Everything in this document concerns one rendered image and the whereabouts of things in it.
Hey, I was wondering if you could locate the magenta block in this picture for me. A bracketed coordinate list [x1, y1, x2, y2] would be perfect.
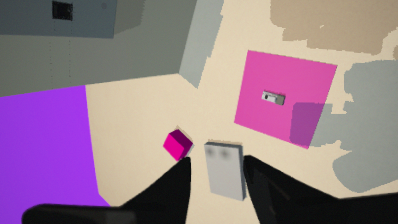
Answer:
[163, 129, 193, 161]

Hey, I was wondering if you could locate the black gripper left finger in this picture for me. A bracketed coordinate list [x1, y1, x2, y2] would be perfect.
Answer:
[21, 157, 191, 224]

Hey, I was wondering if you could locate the magenta square marking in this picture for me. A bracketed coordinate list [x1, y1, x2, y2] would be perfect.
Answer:
[234, 50, 337, 149]

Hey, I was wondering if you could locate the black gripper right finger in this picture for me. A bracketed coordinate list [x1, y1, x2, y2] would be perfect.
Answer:
[243, 155, 398, 224]

